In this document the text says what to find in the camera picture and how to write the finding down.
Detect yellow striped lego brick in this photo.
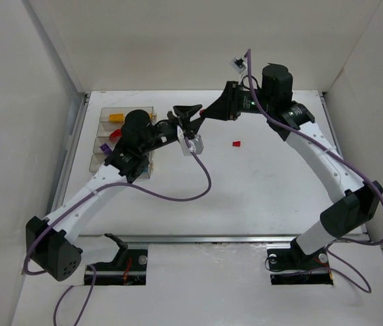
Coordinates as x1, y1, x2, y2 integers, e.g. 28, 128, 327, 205
109, 113, 124, 122

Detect red rounded lego brick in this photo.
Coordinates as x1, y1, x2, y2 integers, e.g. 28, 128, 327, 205
109, 129, 122, 141

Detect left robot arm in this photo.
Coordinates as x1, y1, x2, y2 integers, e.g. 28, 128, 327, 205
23, 105, 203, 281

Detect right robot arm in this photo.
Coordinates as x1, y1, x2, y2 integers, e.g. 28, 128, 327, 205
200, 64, 383, 260

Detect clear acrylic bin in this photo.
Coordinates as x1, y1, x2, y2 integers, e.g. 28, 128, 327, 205
99, 107, 157, 123
92, 137, 116, 153
96, 122, 124, 137
89, 153, 153, 179

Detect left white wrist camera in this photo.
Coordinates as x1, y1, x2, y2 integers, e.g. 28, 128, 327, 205
177, 126, 204, 156

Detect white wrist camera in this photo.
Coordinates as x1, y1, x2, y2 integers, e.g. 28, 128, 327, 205
230, 56, 247, 75
177, 126, 204, 156

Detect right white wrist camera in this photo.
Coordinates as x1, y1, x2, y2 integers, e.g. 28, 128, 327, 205
230, 56, 247, 75

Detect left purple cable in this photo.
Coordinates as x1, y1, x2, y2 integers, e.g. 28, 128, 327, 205
23, 135, 212, 325

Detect purple cable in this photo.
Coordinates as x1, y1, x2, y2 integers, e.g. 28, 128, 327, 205
245, 48, 383, 293
23, 135, 212, 325

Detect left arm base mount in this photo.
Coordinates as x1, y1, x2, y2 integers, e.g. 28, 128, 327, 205
94, 247, 148, 286

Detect aluminium frame rail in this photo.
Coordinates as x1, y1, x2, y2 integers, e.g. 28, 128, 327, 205
45, 234, 372, 244

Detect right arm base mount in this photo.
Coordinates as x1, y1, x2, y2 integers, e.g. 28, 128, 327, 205
265, 248, 333, 285

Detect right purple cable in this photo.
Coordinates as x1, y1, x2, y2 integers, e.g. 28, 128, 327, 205
245, 48, 383, 293

